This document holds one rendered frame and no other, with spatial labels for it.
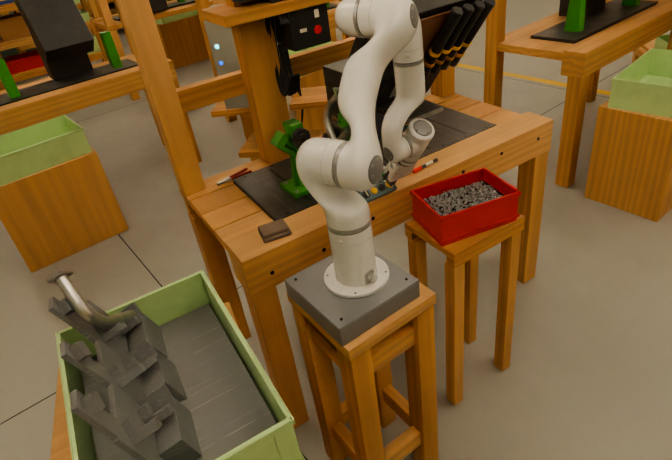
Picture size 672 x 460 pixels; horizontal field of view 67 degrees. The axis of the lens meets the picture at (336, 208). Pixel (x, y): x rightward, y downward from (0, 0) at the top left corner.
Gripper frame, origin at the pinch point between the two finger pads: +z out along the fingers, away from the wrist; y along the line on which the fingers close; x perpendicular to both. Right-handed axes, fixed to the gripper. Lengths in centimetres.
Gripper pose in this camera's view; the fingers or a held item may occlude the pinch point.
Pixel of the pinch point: (391, 180)
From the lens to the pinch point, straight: 183.9
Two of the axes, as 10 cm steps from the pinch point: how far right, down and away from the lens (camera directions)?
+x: -5.0, -8.1, 3.1
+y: 8.4, -3.7, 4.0
